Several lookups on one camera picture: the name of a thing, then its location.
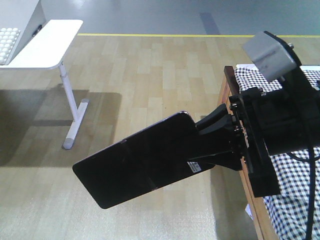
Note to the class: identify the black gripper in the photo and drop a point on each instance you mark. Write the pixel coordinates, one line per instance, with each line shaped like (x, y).
(216, 145)

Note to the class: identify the black smartphone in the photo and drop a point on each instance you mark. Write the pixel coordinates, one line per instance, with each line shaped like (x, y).
(152, 158)

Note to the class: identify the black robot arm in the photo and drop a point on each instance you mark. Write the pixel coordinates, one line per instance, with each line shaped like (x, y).
(289, 117)

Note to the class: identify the black white checkered bedsheet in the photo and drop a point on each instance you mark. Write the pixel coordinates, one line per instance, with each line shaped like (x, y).
(288, 211)

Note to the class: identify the white table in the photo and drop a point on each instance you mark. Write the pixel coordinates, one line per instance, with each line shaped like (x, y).
(30, 42)

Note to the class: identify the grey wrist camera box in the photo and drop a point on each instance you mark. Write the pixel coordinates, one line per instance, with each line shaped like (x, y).
(271, 55)

